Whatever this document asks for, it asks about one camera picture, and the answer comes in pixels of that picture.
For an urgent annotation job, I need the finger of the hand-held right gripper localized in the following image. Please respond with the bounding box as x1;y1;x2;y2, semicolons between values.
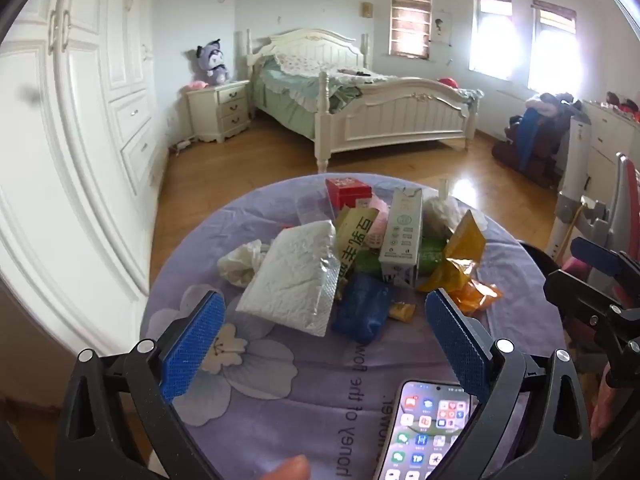
570;236;640;306
542;269;640;391

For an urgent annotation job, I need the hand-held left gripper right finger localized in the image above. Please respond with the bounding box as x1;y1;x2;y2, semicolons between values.
424;287;596;480

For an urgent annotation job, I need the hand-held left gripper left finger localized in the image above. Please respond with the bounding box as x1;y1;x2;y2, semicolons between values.
54;290;228;480

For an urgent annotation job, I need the blue packet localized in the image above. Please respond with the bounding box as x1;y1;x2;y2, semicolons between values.
331;272;393;346

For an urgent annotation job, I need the person's left hand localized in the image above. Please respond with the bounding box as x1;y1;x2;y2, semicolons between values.
262;455;313;480

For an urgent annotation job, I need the orange plastic wrapper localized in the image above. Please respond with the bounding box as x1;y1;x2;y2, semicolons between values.
450;280;504;317

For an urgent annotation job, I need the pink chair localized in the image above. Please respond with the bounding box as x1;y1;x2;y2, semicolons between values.
560;152;640;441

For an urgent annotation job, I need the smartphone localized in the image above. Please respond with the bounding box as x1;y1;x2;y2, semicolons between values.
372;380;481;480

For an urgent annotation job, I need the green packet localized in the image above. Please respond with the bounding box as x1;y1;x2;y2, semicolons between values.
352;237;448;276

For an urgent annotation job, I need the crumpled white tissue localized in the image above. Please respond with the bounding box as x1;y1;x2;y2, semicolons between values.
217;239;271;288

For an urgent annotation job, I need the yellow foil packet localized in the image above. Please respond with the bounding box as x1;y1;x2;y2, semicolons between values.
417;209;487;293

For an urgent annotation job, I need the white tissue pack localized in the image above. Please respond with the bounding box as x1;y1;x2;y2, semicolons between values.
235;220;338;338

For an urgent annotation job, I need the white dresser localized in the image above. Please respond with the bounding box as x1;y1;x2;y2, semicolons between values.
580;100;640;186

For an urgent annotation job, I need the purple floral tablecloth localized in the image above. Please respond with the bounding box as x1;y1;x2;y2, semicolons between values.
140;172;568;480

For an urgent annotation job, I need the white milk carton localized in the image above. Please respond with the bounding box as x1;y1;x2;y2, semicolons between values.
378;187;425;288

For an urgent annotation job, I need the crumpled white plastic bag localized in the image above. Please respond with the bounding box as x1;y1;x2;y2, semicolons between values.
422;195;483;241

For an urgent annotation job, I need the dark massage chair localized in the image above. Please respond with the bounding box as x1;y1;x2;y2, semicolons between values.
492;92;583;188

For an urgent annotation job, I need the blue cloth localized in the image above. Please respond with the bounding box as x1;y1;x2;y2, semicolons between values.
517;110;543;171

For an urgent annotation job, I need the pink packet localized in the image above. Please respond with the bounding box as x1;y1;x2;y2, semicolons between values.
365;197;396;251

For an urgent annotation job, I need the yellow-green snack packet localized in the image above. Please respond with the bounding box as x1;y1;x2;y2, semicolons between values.
334;207;378;281

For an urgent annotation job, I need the red box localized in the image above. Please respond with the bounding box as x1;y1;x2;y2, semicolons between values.
325;176;373;209

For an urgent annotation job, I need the bright window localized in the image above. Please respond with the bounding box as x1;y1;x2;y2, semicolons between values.
527;0;578;93
469;0;513;81

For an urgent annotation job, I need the white wardrobe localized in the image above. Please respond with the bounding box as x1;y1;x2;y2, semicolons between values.
0;0;171;361

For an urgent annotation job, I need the cream nightstand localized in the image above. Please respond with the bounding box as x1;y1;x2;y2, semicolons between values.
186;80;252;143

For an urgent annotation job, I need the cream bed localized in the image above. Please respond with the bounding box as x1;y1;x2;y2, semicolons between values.
245;27;486;173

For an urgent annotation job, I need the purple plush toy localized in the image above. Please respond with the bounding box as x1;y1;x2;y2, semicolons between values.
196;37;232;86

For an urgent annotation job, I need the window with brown blind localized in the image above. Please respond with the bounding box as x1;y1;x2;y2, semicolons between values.
390;0;432;58

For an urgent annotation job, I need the wall poster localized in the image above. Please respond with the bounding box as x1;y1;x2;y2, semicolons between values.
432;10;453;43

